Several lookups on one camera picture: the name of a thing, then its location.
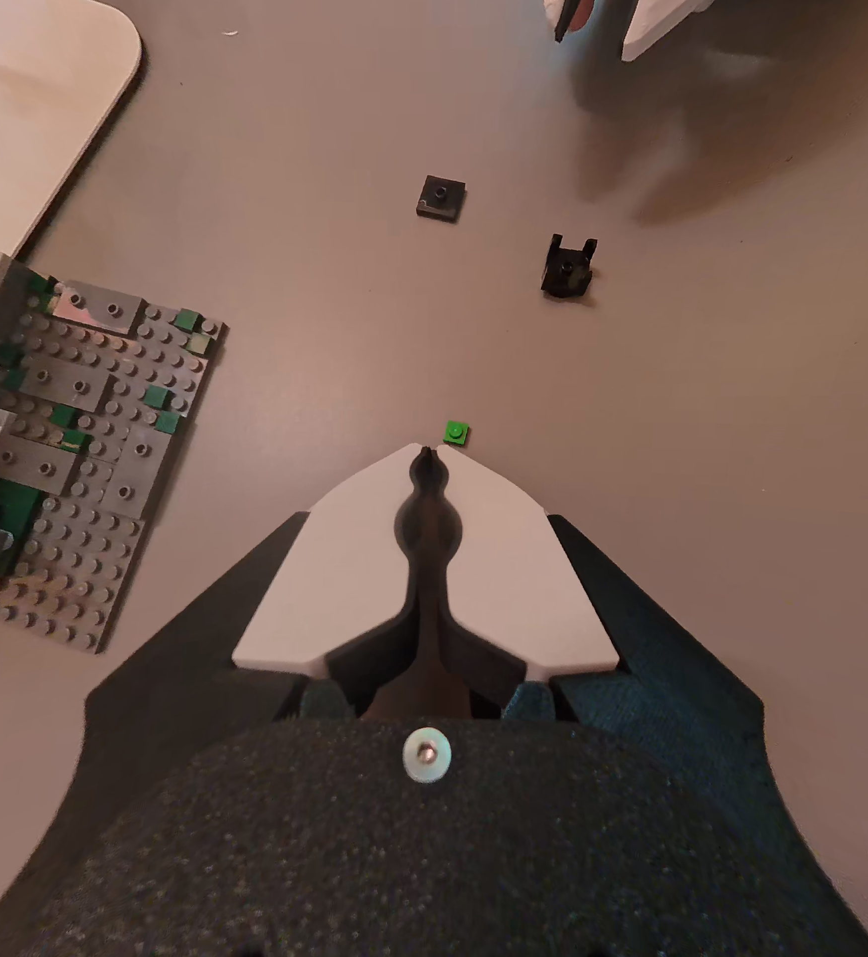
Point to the white stand base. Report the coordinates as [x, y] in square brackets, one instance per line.
[45, 90]

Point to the dark grey square brick plate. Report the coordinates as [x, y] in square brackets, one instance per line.
[441, 199]

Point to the grey toy brick cliff model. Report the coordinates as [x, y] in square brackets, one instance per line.
[105, 389]

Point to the grey desk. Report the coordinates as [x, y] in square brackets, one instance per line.
[628, 448]

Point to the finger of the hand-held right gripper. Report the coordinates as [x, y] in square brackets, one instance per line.
[654, 22]
[562, 19]

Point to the small green toy brick plate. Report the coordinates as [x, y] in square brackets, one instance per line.
[456, 433]

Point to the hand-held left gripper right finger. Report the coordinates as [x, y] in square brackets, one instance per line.
[523, 590]

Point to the black clip toy brick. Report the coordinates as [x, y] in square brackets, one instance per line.
[568, 269]

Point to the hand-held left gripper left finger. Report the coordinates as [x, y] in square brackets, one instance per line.
[329, 583]

